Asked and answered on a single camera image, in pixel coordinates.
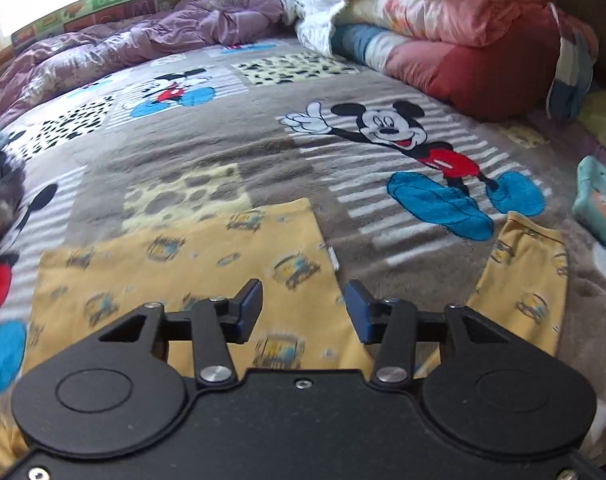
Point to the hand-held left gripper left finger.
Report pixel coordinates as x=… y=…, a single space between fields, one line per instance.
x=250 y=310

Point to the yellow-green cloth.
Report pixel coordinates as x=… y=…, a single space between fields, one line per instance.
x=603 y=115

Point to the white quilted bundle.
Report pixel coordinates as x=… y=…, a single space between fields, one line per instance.
x=323 y=15

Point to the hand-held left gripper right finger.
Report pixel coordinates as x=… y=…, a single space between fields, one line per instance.
x=358 y=310

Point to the patchwork checked cloth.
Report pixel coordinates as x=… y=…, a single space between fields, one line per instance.
x=568 y=85

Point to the red pink folded quilt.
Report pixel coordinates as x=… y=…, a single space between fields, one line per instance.
x=483 y=65

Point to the purple quilt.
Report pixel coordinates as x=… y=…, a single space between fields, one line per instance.
x=133 y=45

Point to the cartoon printed plush blanket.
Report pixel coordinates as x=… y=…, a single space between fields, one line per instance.
x=223 y=150

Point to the teal printed garment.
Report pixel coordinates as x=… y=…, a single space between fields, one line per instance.
x=598 y=200

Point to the yellow printed shirt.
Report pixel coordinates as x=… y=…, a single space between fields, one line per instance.
x=183 y=260

